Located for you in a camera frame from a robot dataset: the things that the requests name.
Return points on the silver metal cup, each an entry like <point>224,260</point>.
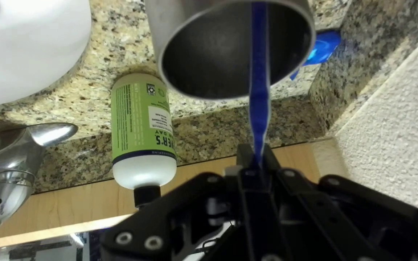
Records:
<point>204,46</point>

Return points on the chrome sink faucet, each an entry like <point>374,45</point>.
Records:
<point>21,157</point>

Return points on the green soap pump bottle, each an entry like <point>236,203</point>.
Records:
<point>143,141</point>

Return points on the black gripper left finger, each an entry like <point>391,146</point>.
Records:
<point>246,158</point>

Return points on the blue toothbrush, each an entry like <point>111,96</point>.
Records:
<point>259,78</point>

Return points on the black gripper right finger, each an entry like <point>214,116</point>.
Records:
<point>271,164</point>

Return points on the white oval sink basin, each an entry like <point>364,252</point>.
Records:
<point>40,42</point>

